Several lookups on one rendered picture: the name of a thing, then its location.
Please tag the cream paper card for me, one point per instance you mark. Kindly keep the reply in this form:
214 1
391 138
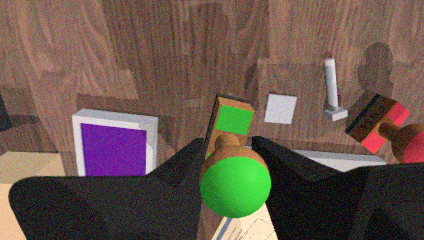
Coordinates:
257 226

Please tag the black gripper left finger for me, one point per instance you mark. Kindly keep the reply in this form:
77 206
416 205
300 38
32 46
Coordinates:
164 204

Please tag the red rubber stamp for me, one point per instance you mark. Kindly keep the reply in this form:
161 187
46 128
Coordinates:
381 120

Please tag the tan box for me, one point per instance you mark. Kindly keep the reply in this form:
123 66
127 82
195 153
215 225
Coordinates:
19 165

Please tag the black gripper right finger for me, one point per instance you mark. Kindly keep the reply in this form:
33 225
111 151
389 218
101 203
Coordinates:
313 201

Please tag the white rectangular bar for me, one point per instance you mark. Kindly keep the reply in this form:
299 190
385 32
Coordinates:
342 162

